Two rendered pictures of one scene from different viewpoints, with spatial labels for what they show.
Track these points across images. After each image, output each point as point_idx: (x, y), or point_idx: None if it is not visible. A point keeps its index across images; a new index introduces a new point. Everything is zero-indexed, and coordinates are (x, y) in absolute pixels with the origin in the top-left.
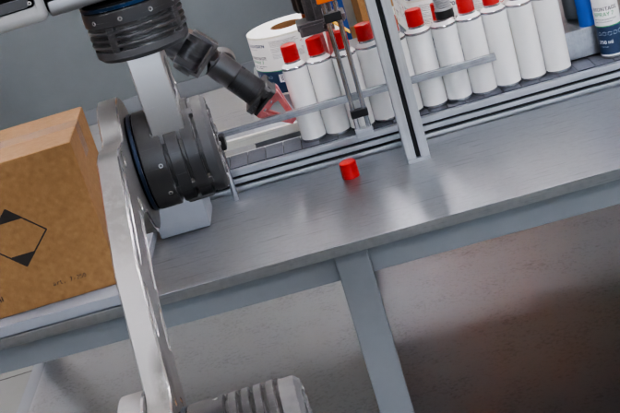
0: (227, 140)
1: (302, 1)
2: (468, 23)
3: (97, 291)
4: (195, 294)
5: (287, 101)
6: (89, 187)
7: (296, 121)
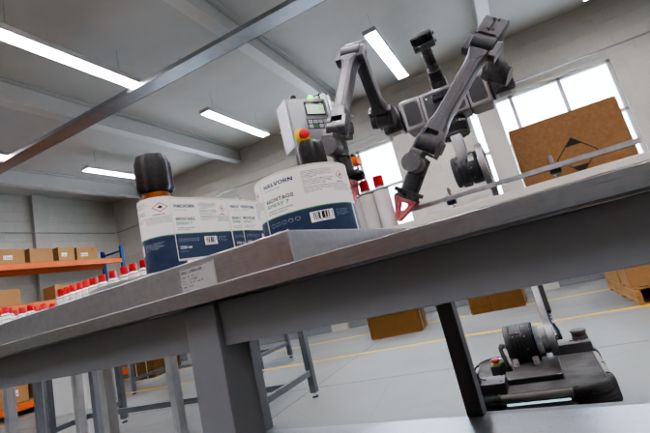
0: (443, 211)
1: (351, 159)
2: None
3: None
4: None
5: (395, 208)
6: (518, 168)
7: (395, 225)
